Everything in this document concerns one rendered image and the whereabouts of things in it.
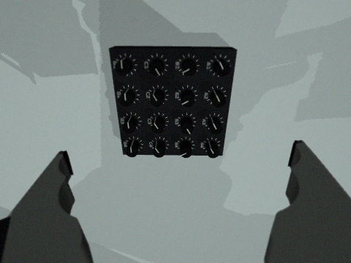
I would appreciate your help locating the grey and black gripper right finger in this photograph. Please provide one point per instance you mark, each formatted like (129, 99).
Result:
(316, 227)

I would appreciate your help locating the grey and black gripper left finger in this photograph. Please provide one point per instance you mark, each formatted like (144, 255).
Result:
(40, 228)

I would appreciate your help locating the black knob box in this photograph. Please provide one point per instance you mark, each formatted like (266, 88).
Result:
(168, 105)

